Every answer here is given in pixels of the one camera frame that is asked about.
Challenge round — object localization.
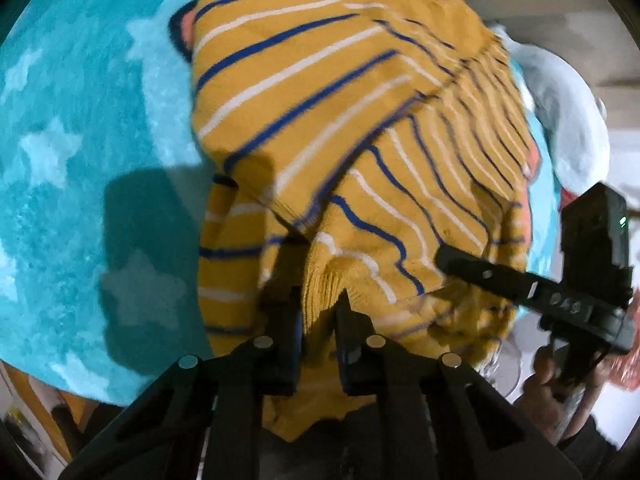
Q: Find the person's right forearm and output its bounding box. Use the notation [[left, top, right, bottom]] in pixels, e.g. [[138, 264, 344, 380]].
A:
[[554, 410, 623, 472]]

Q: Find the wooden furniture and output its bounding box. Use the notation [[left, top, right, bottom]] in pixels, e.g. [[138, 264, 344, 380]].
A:
[[0, 360, 123, 467]]

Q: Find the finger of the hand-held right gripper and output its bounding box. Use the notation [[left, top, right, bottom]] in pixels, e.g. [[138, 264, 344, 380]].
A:
[[434, 244, 597, 322]]

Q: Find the orange garment with dark trim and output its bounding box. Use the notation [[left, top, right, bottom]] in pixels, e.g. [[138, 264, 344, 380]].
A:
[[167, 2, 198, 63]]

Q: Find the person's right hand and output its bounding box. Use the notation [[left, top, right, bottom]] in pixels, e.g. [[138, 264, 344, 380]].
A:
[[519, 344, 610, 444]]

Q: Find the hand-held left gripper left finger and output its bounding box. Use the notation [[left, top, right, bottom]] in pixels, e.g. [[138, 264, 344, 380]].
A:
[[59, 287, 305, 480]]

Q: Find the yellow striped knit sweater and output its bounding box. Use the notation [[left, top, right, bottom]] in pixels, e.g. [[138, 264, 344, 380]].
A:
[[190, 0, 543, 443]]

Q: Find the white plush cloth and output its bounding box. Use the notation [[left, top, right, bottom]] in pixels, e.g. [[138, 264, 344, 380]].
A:
[[487, 24, 612, 197]]

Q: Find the turquoise star-print blanket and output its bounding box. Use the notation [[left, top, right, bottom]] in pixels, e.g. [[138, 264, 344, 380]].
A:
[[0, 0, 563, 407]]

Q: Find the orange plastic bag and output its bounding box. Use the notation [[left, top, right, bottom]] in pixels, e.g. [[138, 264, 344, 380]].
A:
[[606, 285, 640, 392]]

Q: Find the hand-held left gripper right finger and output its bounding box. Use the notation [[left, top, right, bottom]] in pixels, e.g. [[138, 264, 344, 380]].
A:
[[336, 291, 585, 480]]

